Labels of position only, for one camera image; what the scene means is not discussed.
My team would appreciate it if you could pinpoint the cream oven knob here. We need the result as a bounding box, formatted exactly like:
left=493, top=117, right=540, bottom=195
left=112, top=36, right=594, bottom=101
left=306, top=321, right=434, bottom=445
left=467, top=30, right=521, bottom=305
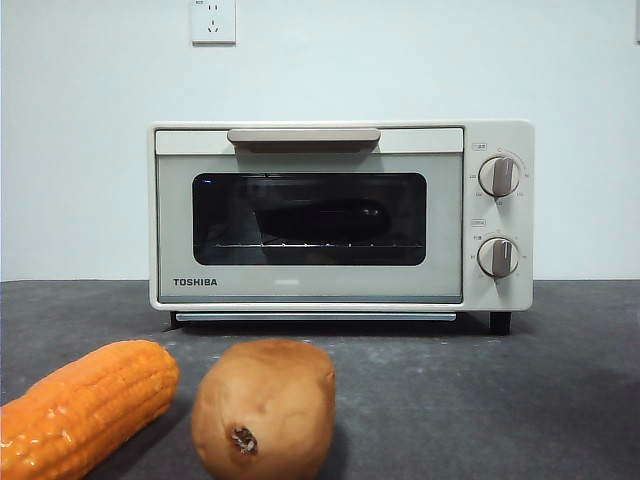
left=477, top=237, right=521, bottom=279
left=478, top=155, right=521, bottom=197

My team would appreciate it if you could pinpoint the glass oven door with handle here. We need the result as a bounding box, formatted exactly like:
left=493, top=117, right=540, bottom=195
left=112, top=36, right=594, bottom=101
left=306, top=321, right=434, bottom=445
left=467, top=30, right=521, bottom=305
left=154, top=127, right=466, bottom=305

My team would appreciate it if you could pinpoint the cream toaster oven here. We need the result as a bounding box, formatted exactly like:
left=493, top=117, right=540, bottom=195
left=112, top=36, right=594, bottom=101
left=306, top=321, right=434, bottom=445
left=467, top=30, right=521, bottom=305
left=148, top=118, right=536, bottom=335

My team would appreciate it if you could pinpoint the purple eggplant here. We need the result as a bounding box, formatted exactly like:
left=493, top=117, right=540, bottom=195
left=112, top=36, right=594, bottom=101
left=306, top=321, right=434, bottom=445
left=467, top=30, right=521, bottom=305
left=254, top=198, right=394, bottom=240

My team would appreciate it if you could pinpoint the orange corn cob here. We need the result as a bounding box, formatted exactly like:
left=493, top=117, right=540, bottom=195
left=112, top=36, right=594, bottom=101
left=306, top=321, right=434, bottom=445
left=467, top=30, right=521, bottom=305
left=0, top=339, right=181, bottom=480

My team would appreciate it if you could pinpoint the brown potato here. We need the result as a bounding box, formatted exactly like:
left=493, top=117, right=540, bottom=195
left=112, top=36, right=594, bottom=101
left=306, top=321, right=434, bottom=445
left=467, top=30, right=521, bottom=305
left=192, top=338, right=336, bottom=480

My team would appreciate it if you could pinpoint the white wall socket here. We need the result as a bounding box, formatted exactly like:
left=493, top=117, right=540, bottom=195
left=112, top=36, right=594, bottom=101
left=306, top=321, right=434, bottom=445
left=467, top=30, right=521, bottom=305
left=191, top=0, right=237, bottom=46

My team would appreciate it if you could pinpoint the metal wire oven rack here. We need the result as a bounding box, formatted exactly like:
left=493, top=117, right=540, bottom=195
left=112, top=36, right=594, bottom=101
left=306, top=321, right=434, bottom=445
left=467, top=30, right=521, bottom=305
left=212, top=241, right=424, bottom=251

